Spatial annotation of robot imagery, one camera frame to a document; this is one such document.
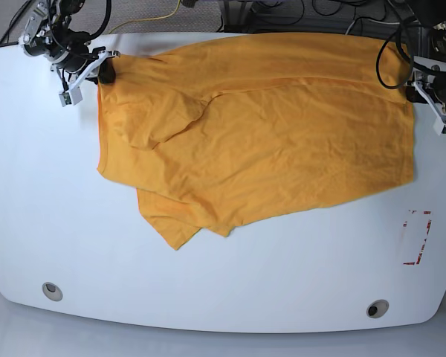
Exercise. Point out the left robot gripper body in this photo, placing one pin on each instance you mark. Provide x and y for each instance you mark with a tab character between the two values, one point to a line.
431	84

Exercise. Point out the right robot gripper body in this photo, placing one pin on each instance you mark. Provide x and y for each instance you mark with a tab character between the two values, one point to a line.
68	53

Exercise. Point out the orange yellow t-shirt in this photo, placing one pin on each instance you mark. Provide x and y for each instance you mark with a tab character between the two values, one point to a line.
223	133

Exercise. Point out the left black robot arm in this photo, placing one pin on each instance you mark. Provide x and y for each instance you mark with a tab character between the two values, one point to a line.
430	16

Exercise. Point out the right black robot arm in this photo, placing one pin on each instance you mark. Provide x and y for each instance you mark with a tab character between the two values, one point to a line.
60	13

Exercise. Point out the red tape rectangle marking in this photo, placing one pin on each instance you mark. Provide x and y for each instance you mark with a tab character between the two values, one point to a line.
414	234

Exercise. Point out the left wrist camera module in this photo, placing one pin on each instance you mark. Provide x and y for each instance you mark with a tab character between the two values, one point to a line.
439	127

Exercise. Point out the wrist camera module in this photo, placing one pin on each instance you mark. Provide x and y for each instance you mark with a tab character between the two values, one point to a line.
439	127
71	97

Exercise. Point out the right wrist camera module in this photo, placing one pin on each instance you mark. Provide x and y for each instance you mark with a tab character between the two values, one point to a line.
71	97

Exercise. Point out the right table cable grommet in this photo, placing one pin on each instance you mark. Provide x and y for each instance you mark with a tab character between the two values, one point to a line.
377	309

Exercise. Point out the table cable grommet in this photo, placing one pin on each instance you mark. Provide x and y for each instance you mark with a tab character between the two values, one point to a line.
377	309
52	292

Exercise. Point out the left table cable grommet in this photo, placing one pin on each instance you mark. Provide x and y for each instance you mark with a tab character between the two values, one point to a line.
52	292

